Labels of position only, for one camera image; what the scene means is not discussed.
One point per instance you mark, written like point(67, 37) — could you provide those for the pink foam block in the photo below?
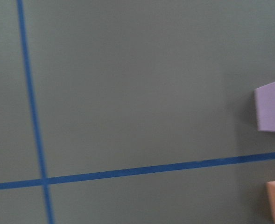
point(265, 107)

